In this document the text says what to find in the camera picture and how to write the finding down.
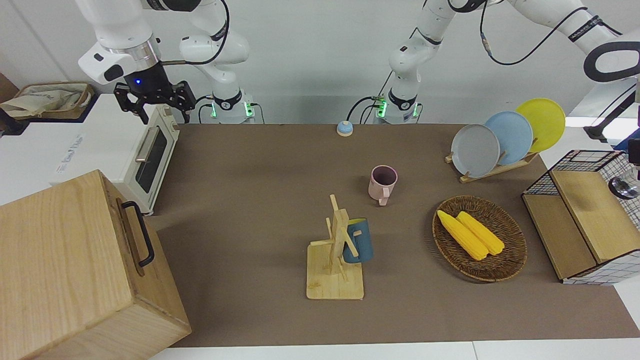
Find yellow corn cob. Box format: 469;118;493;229
456;211;506;256
437;209;490;261

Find wire basket with wooden lid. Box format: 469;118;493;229
521;149;640;286

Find round wicker basket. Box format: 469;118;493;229
432;195;528;283

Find grey plate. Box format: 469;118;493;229
450;123;501;179

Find wooden cabinet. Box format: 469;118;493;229
0;169;192;360

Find pink mug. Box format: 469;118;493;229
368;165;399;207

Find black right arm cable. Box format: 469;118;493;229
160;0;232;66

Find light blue plate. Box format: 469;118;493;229
484;111;534;166

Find wooden plate rack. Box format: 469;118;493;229
444;150;541;184

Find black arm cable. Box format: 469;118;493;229
479;0;623;67
160;0;232;66

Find yellow plate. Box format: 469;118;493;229
515;98;567;154

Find cream toaster oven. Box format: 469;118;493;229
121;104;181;217

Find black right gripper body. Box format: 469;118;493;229
121;61;173;101

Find wooden mug tree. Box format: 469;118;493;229
306;194;365;301

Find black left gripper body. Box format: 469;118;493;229
617;127;640;171

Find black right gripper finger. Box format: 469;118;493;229
114;82;133;116
132;100;151;126

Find white toaster oven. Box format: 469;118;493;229
0;93;151;207

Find teal blue mug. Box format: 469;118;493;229
342;217;374;265

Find brown box with beige cloth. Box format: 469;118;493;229
0;81;96;121

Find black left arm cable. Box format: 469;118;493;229
479;0;623;67

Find black cabinet handle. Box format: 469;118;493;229
121;200;156;268

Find brown table mat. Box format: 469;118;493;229
145;123;640;348

